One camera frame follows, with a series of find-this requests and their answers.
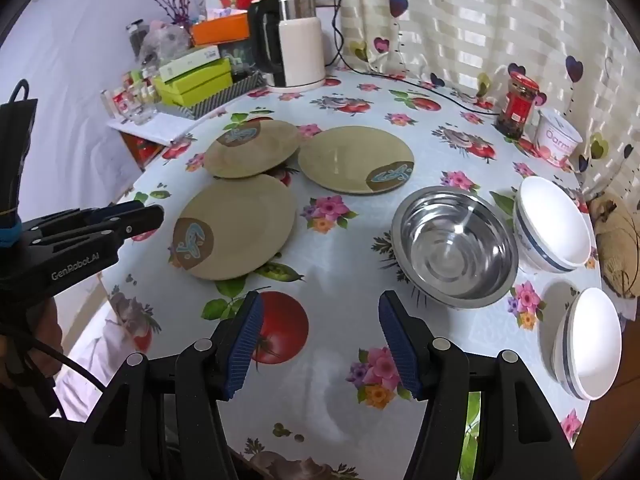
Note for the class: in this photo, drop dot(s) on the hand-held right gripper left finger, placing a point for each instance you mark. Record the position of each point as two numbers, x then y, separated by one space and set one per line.
245 345

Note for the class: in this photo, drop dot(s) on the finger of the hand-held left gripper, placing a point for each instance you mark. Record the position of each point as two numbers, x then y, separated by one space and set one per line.
120 210
145 220

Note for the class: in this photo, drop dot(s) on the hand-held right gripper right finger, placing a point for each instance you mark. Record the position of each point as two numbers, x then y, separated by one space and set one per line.
400 345

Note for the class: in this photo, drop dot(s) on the beige plate with brown emblem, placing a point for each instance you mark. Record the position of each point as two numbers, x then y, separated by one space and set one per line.
345 160
250 225
250 155

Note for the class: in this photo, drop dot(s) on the stainless steel bowl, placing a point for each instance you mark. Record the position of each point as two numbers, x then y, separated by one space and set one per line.
450 250

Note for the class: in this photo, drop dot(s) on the white bowl with blue stripes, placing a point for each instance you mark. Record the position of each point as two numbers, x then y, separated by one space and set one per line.
555 220
595 345

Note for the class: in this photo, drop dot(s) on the red packet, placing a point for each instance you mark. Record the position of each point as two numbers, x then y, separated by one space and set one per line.
142 152

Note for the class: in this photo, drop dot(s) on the white shelf board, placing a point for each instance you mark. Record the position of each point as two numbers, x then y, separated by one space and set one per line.
150 130

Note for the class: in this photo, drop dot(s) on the floral fruit print tablecloth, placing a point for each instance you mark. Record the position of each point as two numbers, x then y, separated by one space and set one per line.
350 260

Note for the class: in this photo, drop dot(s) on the glass mug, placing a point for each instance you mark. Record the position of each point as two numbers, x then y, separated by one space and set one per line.
143 112

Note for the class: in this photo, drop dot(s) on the row of small bottles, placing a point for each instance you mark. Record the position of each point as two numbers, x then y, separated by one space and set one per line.
122 102

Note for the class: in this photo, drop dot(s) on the green box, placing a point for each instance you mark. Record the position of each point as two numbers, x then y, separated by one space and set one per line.
200 87

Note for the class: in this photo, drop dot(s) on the black white striped tray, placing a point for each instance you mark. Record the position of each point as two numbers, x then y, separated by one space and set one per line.
225 100

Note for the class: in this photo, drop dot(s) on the long white box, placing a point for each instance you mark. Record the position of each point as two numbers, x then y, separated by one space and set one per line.
190 62

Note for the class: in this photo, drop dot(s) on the dark glass jar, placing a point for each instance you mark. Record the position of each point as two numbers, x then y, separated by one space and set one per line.
135 37

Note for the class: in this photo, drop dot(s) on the clear plastic bag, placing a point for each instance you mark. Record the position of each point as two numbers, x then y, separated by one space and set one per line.
165 42

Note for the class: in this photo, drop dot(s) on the dark printed box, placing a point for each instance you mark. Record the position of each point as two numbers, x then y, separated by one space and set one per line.
240 60

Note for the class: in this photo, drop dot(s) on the orange box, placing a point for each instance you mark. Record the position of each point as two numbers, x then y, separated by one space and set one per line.
220 30

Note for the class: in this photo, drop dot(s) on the white electric kettle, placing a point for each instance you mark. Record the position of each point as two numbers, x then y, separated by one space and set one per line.
300 50

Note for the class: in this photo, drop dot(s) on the burlap pouch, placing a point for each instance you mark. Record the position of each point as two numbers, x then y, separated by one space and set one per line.
617 245

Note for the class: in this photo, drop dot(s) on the white yogurt cup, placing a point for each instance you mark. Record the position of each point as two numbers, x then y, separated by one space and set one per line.
557 140

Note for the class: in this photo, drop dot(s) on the glass jar with red lid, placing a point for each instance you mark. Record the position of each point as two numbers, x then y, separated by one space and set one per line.
517 107

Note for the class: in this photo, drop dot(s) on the cream curtain with heart print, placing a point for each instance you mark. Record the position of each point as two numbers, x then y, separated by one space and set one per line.
475 20

